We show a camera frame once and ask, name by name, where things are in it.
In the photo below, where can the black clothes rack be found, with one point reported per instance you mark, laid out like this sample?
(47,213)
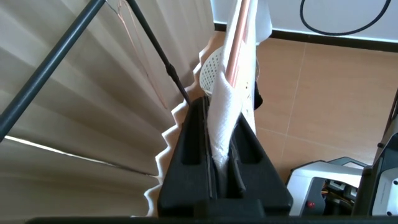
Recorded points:
(46,70)

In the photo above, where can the white laundry basket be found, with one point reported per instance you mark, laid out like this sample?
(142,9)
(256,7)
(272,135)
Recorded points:
(210,70)

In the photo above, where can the beige curtain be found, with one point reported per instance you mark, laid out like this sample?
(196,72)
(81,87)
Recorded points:
(93,109)

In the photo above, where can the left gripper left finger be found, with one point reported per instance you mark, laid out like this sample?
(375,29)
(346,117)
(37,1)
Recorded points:
(186,186)

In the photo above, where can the black garment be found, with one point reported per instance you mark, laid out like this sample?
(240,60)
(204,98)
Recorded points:
(257,96)

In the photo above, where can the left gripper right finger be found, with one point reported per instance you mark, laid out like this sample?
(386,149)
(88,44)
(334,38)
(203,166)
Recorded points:
(261,193)

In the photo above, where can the white printed t-shirt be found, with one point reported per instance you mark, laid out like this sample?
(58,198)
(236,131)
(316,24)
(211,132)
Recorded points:
(224,109)

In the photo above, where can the pink clothes hanger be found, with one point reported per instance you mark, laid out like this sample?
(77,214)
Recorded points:
(140,53)
(237,37)

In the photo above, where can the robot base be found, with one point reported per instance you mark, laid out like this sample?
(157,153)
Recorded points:
(323,180)

